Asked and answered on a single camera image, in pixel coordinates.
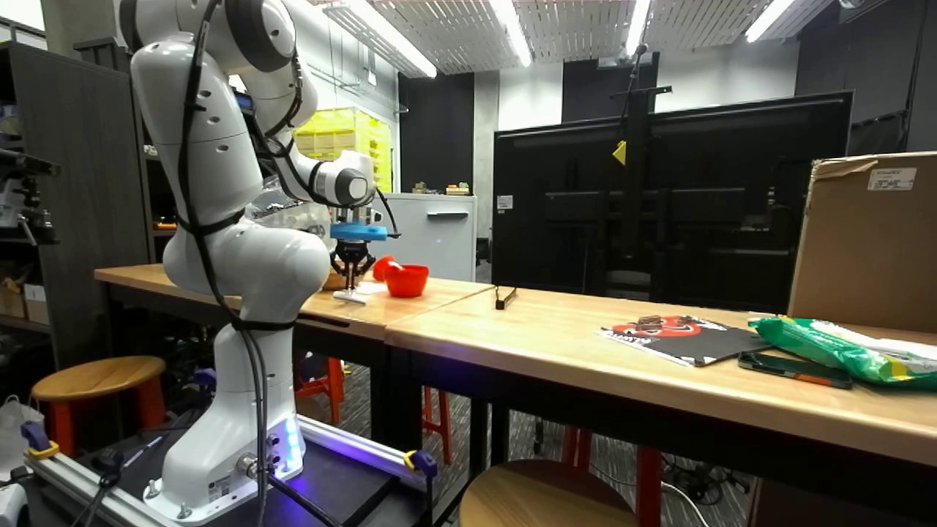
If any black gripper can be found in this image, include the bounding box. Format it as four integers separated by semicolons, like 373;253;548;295
328;237;378;294

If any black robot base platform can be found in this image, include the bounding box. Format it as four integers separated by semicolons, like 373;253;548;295
18;413;441;527

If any red measuring cup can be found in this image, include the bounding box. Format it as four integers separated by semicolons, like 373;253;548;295
381;262;432;303

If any red metal stool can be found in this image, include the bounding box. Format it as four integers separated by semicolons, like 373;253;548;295
293;354;350;429
559;426;668;527

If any yellow storage bin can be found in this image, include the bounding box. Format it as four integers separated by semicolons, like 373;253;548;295
293;107;394;196

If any blue and yellow clamp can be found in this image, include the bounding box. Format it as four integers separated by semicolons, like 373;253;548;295
18;420;64;465
398;446;441;484

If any wooden workbench table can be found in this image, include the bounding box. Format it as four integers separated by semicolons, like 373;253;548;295
91;262;495;462
381;285;937;527

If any long ceiling light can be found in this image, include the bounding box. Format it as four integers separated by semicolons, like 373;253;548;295
621;0;656;58
319;0;441;83
483;0;534;70
742;0;798;47

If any wooden stool with orange legs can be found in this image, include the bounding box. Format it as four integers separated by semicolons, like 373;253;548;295
29;354;170;458

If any dark storage shelf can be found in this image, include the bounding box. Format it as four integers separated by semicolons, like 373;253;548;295
0;17;158;367

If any round wooden stool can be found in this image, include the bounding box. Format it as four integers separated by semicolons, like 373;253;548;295
457;461;643;527

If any red and black magazine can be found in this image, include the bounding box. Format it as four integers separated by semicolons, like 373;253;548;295
599;310;770;370

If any large black monitor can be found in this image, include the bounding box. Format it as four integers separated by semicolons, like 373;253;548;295
488;90;855;316

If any dark green flat tool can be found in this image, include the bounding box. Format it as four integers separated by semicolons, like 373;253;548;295
735;348;855;392

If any green plastic bag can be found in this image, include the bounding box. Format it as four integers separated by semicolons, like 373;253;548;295
747;314;937;395

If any brown cardboard box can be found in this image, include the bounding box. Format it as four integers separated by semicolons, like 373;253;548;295
785;146;937;335

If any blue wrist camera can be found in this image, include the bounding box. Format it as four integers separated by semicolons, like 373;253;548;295
328;221;394;247

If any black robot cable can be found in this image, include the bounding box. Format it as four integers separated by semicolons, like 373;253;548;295
171;0;305;527

